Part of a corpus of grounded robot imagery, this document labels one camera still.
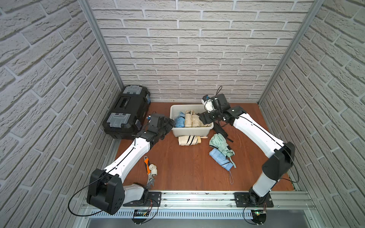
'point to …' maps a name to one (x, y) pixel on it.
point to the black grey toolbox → (125, 118)
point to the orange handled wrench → (150, 179)
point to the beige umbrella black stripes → (190, 140)
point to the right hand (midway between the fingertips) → (207, 114)
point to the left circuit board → (141, 213)
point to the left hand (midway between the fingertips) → (173, 122)
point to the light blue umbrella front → (179, 120)
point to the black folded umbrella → (219, 128)
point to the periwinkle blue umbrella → (221, 159)
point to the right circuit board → (259, 216)
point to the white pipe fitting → (154, 170)
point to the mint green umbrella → (216, 141)
